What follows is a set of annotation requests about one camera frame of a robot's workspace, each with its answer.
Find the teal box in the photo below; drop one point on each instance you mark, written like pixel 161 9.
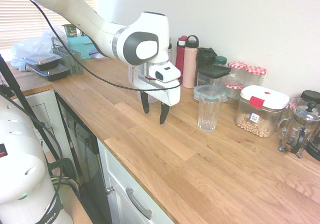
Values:
pixel 77 45

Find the dark red water bottle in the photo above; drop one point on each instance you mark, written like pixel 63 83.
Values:
pixel 180 62

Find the clear drinking glass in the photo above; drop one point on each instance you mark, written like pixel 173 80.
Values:
pixel 208 114

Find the black dishwasher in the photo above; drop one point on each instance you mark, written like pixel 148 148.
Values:
pixel 85 154

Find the square container with black lid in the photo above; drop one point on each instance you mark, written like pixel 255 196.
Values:
pixel 213 70

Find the silver cabinet knob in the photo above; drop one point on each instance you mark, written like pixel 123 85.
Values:
pixel 109 190

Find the pink bottle with black lid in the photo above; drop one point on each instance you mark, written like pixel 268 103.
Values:
pixel 189 67

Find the black stand pole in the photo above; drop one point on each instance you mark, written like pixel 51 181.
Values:
pixel 15 84

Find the cereal container with white lid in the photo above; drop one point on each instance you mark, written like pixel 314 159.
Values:
pixel 262 96

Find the black round appliance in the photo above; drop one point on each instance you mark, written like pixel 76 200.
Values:
pixel 315 146

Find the glass container with teal lid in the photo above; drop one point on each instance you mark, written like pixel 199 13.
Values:
pixel 200 90

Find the clear glass mug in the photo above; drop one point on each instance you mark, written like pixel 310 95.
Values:
pixel 293 104

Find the grey cutlery basket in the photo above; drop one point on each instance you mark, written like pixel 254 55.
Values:
pixel 75 64

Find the white cabinet front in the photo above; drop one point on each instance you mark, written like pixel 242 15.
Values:
pixel 120 174

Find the small jar red gingham lid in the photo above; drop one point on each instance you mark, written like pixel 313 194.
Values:
pixel 233 85

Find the jar with green lid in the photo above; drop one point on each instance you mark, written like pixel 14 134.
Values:
pixel 221 60

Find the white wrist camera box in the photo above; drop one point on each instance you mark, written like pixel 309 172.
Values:
pixel 167 71

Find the black plastic food container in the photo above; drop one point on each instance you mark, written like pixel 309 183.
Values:
pixel 53 74
pixel 41 60

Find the window blinds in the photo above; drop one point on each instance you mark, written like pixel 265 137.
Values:
pixel 22 22

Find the black shaker bottle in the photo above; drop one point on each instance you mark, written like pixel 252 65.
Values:
pixel 206 57

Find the glass jar red gingham lid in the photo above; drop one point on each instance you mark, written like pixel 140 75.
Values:
pixel 237 65
pixel 256 70

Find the white plastic bag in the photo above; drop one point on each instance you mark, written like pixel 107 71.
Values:
pixel 27 47

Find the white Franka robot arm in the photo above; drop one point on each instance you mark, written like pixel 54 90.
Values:
pixel 100 27

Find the glass French press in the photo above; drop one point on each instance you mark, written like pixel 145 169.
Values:
pixel 303 116

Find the clear pitcher with blue lid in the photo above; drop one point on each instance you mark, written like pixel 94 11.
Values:
pixel 154 98

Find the jar with black lid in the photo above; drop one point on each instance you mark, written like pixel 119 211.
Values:
pixel 311 95

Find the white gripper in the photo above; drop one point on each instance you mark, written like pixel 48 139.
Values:
pixel 160 94

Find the clear zip bag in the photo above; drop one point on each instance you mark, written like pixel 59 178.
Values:
pixel 96 55

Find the black protein powder tub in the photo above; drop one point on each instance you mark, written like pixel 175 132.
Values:
pixel 170 50

